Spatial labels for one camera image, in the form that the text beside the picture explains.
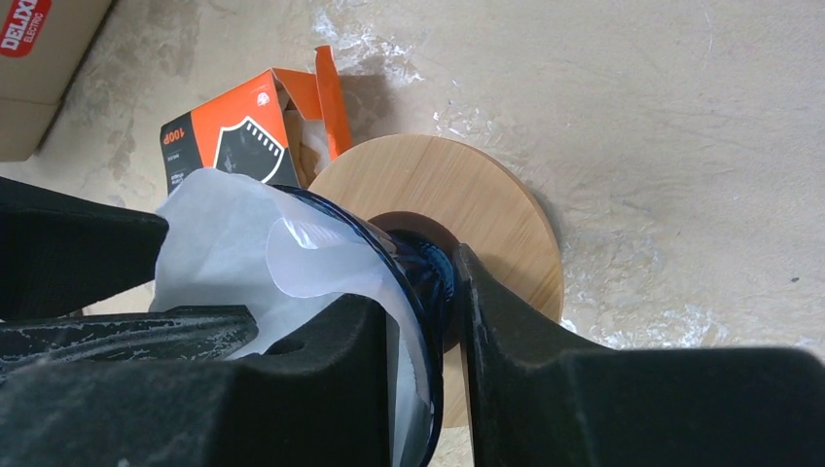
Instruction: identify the coffee paper filter box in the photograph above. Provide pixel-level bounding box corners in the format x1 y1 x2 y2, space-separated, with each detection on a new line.
160 46 354 191

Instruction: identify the wooden ring dripper holder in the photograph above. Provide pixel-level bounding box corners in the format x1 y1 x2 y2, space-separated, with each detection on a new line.
307 133 566 430

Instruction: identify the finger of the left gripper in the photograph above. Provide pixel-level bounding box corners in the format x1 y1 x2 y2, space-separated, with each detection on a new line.
1 178 168 321
1 305 259 380

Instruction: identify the tan plastic toolbox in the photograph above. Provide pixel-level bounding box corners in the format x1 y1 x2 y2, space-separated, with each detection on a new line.
1 0 112 162

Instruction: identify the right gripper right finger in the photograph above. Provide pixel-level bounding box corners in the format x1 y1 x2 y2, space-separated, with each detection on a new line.
453 245 824 466

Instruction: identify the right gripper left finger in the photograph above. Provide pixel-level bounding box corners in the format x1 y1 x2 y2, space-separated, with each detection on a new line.
1 295 390 466

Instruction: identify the white paper coffee filter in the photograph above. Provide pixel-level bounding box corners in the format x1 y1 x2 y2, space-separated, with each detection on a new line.
150 168 455 466

